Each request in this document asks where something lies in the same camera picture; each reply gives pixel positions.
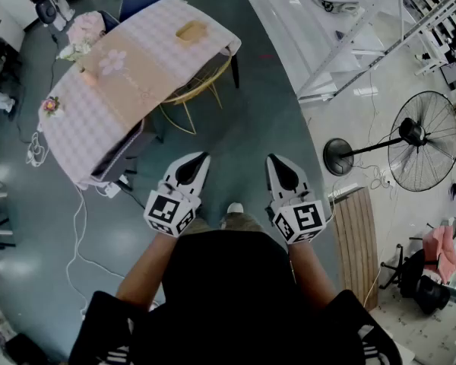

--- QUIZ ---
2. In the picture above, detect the small orange vase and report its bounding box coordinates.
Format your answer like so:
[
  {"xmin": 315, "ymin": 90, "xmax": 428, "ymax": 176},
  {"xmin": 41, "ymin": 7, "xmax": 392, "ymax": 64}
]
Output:
[{"xmin": 78, "ymin": 65, "xmax": 100, "ymax": 87}]

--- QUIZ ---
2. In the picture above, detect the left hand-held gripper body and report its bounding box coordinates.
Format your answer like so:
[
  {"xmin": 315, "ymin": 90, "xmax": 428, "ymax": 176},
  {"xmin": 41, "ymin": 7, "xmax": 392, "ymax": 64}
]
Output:
[{"xmin": 143, "ymin": 179, "xmax": 203, "ymax": 239}]

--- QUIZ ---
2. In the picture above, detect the table with checked cloth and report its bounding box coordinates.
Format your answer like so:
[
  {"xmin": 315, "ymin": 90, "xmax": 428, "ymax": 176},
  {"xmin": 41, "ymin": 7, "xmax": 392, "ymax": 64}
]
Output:
[{"xmin": 37, "ymin": 0, "xmax": 242, "ymax": 190}]

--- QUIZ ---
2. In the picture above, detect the dark upholstered chair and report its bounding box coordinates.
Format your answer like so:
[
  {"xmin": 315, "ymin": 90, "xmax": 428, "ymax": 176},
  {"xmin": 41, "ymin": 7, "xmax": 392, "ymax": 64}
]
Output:
[{"xmin": 90, "ymin": 119, "xmax": 165, "ymax": 184}]

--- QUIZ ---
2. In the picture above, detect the pink flower bouquet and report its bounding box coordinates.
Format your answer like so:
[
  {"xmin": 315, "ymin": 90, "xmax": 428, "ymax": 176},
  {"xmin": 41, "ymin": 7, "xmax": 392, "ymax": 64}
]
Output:
[{"xmin": 65, "ymin": 11, "xmax": 106, "ymax": 46}]

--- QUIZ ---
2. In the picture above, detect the pink flower-shaped coaster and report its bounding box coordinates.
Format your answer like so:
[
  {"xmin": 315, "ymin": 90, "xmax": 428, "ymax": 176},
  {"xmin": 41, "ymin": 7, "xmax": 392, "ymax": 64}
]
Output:
[{"xmin": 98, "ymin": 49, "xmax": 128, "ymax": 77}]

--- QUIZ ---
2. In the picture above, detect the wooden slat board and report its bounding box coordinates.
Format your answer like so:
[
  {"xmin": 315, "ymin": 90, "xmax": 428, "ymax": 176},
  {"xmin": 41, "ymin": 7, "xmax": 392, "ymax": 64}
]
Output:
[{"xmin": 328, "ymin": 186, "xmax": 382, "ymax": 312}]

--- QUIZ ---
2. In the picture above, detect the black round device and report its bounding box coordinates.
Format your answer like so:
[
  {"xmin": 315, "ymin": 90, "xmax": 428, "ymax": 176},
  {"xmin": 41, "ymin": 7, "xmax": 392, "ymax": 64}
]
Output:
[{"xmin": 33, "ymin": 0, "xmax": 59, "ymax": 26}]

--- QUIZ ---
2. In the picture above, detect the black office chair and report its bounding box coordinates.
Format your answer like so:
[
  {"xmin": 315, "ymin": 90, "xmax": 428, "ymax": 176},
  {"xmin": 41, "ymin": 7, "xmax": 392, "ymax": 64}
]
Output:
[{"xmin": 378, "ymin": 243, "xmax": 452, "ymax": 316}]

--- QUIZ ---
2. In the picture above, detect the white floor cable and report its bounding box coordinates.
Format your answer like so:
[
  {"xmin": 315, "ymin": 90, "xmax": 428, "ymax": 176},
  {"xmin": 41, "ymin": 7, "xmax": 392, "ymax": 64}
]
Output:
[{"xmin": 65, "ymin": 183, "xmax": 127, "ymax": 316}]

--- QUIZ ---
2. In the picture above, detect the person's black shirt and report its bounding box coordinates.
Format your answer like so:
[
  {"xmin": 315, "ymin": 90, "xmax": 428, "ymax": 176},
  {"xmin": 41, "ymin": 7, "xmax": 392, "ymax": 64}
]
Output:
[{"xmin": 68, "ymin": 229, "xmax": 404, "ymax": 365}]

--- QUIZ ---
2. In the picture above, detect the white coiled cable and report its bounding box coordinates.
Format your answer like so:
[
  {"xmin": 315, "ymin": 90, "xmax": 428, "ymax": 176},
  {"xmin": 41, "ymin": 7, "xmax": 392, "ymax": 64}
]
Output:
[{"xmin": 24, "ymin": 130, "xmax": 51, "ymax": 169}]

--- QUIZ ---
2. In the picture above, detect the white metal shelf rack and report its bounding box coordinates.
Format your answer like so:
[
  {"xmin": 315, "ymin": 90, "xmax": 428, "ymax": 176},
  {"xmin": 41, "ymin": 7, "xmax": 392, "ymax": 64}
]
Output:
[{"xmin": 280, "ymin": 0, "xmax": 456, "ymax": 104}]

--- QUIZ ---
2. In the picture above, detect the person's right forearm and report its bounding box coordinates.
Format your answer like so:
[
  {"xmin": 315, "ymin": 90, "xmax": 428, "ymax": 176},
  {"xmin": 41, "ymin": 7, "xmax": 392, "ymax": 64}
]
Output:
[{"xmin": 287, "ymin": 240, "xmax": 338, "ymax": 308}]

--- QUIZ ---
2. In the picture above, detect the person's khaki trouser leg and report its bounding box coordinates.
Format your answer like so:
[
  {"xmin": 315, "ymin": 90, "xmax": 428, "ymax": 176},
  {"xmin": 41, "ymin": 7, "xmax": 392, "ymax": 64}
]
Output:
[{"xmin": 189, "ymin": 211, "xmax": 266, "ymax": 237}]

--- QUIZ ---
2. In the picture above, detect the white power strip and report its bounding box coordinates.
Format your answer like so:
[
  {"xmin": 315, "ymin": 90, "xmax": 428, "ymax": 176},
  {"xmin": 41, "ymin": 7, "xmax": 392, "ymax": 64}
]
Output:
[{"xmin": 104, "ymin": 182, "xmax": 123, "ymax": 200}]

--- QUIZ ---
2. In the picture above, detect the tan container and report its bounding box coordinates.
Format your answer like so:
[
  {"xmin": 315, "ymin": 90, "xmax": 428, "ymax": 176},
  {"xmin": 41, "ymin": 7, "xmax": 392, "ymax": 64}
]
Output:
[{"xmin": 174, "ymin": 20, "xmax": 208, "ymax": 45}]

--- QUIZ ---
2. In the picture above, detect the gold wire chair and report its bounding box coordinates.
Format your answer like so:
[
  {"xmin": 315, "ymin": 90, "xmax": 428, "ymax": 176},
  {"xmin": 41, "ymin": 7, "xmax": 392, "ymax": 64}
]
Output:
[{"xmin": 158, "ymin": 53, "xmax": 233, "ymax": 136}]

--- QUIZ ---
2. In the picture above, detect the white flower bunch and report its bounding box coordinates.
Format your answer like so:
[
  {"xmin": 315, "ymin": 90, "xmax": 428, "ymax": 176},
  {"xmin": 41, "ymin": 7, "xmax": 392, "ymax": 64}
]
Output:
[{"xmin": 55, "ymin": 38, "xmax": 94, "ymax": 63}]

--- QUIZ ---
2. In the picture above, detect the dark blue chair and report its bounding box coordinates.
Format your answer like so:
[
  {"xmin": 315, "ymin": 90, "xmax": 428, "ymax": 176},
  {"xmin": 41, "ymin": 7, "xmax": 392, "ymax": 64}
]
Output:
[{"xmin": 97, "ymin": 10, "xmax": 121, "ymax": 34}]

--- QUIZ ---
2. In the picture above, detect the small flower ornament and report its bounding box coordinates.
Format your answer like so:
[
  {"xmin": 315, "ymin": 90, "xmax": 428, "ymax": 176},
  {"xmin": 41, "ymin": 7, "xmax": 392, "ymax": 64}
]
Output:
[{"xmin": 41, "ymin": 96, "xmax": 64, "ymax": 118}]

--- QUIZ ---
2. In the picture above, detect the black floor fan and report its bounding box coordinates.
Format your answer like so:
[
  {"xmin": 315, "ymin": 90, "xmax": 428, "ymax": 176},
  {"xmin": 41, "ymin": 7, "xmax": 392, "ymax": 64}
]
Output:
[{"xmin": 322, "ymin": 90, "xmax": 456, "ymax": 193}]

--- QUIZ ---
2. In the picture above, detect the person's left forearm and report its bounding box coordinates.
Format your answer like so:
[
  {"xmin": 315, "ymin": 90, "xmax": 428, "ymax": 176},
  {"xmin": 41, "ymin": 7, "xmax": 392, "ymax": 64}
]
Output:
[{"xmin": 116, "ymin": 229, "xmax": 180, "ymax": 304}]

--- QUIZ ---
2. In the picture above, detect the pink cloth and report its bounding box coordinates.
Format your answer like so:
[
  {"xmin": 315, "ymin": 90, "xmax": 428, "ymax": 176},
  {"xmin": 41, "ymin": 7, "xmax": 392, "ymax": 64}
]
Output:
[{"xmin": 421, "ymin": 224, "xmax": 456, "ymax": 285}]

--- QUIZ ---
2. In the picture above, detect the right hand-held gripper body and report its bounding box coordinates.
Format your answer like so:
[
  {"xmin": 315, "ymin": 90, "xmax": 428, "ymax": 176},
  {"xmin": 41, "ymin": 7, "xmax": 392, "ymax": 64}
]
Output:
[{"xmin": 264, "ymin": 182, "xmax": 327, "ymax": 245}]

